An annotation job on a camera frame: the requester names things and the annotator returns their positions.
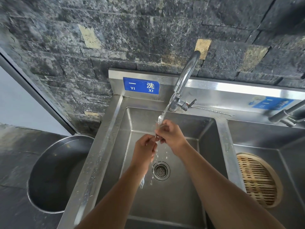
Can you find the person's left hand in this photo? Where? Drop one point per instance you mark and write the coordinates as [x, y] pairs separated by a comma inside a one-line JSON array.
[[141, 152]]

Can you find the person's right hand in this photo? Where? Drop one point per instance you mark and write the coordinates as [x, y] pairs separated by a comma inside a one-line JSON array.
[[174, 138]]

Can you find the person's right fingers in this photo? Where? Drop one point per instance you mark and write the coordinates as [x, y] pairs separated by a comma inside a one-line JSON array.
[[161, 130]]

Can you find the person's left fingers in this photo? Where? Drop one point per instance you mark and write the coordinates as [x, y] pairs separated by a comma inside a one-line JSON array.
[[152, 146]]

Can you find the metal spoon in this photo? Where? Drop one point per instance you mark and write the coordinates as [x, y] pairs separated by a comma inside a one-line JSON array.
[[160, 119]]

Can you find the metal fork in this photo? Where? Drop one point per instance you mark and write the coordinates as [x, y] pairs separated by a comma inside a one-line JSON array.
[[142, 182]]

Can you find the person's left forearm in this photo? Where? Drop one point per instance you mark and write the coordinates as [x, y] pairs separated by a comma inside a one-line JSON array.
[[119, 200]]

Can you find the person's right forearm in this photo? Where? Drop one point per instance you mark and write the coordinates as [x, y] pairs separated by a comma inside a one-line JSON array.
[[221, 193]]

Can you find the round metal drain strainer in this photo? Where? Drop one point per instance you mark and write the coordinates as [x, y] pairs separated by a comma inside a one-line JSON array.
[[161, 171]]

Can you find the stainless steel double sink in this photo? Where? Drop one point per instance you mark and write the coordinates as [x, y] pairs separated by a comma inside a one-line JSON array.
[[112, 140]]

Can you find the bright blue sign sticker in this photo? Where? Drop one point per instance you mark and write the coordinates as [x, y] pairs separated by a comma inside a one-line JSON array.
[[140, 85]]

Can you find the curved chrome faucet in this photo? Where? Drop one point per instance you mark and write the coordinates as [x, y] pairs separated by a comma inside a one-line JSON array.
[[185, 73]]

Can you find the large round metal basin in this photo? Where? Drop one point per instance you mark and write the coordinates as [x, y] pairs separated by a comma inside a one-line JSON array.
[[54, 174]]

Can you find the round bamboo steamer basket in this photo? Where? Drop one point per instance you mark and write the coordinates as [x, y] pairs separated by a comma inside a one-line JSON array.
[[258, 180]]

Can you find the worn blue sign sticker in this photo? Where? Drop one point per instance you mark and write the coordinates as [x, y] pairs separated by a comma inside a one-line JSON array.
[[271, 103]]

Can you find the straight chrome faucet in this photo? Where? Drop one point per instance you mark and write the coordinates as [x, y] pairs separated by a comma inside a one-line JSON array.
[[284, 114]]

